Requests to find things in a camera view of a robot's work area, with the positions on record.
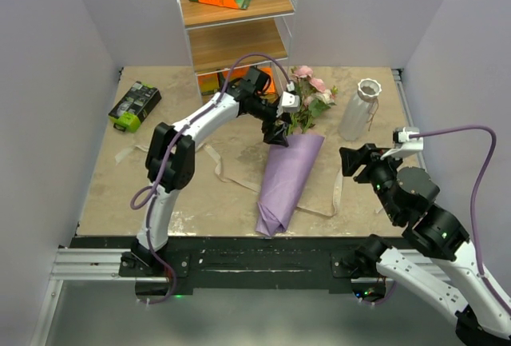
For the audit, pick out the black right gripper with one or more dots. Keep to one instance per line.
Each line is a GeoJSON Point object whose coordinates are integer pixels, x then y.
{"type": "Point", "coordinates": [369, 153]}

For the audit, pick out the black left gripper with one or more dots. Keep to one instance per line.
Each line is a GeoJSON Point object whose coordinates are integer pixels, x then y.
{"type": "Point", "coordinates": [278, 136]}

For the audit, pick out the purple wrapping paper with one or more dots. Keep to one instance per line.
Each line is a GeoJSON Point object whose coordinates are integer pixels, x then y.
{"type": "Point", "coordinates": [285, 175]}

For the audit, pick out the pink flower bunch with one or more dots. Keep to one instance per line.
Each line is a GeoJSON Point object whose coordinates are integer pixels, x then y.
{"type": "Point", "coordinates": [316, 98]}

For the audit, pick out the beige printed ribbon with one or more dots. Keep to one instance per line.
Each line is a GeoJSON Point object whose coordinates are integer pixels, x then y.
{"type": "Point", "coordinates": [219, 172]}

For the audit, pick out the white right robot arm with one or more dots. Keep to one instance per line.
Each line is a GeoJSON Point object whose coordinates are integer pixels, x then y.
{"type": "Point", "coordinates": [469, 301]}

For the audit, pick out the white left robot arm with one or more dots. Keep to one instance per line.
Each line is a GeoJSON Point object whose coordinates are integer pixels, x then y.
{"type": "Point", "coordinates": [171, 159]}

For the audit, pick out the white ribbed ceramic vase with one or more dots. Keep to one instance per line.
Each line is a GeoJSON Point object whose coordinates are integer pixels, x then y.
{"type": "Point", "coordinates": [360, 110]}

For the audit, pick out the orange blister pack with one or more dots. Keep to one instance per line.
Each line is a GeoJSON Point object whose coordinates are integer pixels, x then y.
{"type": "Point", "coordinates": [270, 86]}

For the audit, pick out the orange box on shelf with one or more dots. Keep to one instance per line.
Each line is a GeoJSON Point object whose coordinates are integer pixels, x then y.
{"type": "Point", "coordinates": [238, 72]}

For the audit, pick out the orange green box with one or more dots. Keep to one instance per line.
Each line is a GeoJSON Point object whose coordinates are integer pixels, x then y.
{"type": "Point", "coordinates": [208, 84]}

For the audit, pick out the black green product box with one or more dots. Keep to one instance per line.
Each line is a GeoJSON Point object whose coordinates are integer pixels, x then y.
{"type": "Point", "coordinates": [134, 107]}

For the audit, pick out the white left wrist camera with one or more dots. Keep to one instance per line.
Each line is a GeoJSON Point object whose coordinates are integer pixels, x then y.
{"type": "Point", "coordinates": [289, 100]}

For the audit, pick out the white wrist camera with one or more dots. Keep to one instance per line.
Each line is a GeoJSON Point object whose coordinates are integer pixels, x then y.
{"type": "Point", "coordinates": [406, 143]}
{"type": "Point", "coordinates": [289, 100]}

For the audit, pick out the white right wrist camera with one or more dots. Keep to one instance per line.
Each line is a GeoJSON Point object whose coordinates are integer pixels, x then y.
{"type": "Point", "coordinates": [406, 143]}

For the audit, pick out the white wire wooden shelf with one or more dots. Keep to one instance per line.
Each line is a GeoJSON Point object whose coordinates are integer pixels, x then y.
{"type": "Point", "coordinates": [219, 38]}

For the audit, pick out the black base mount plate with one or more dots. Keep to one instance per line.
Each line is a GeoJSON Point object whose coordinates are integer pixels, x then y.
{"type": "Point", "coordinates": [335, 264]}

